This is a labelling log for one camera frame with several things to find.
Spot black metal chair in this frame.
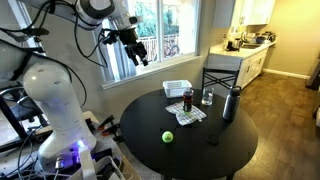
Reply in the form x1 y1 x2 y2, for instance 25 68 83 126
201 66 241 98

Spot checkered white cloth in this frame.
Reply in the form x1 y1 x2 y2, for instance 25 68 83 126
164 101 208 127

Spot dark countertop pots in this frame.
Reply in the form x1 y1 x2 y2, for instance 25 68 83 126
254 31 278 45

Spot black camera on stand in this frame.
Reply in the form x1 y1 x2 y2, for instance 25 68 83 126
20 27 50 38

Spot white wall cabinets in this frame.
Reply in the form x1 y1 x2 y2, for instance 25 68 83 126
213 0 277 29

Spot black countertop appliance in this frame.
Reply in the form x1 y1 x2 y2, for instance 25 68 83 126
224 33 244 53

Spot white framed window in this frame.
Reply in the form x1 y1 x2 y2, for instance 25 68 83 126
96 0 204 90

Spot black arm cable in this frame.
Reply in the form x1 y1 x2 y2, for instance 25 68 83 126
0 0 111 108

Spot grey metal water bottle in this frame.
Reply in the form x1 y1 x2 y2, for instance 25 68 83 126
222 85 242 122

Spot green tennis ball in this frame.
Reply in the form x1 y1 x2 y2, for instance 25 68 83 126
161 130 175 144

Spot white kitchen counter cabinet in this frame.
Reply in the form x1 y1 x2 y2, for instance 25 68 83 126
206 39 278 91

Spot black metal stand frame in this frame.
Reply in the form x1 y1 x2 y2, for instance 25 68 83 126
0 46 54 154

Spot clear cylindrical ball container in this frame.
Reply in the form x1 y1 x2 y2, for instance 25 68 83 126
182 87 195 113

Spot clear drinking glass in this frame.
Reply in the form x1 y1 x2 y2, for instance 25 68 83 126
201 86 215 107

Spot cluttered robot mounting cart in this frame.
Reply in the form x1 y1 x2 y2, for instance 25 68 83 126
0 110 141 180

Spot orange black clamp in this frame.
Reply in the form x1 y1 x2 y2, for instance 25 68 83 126
101 123 122 138
97 114 116 131

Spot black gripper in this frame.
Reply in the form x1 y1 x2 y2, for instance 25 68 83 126
118 28 150 67

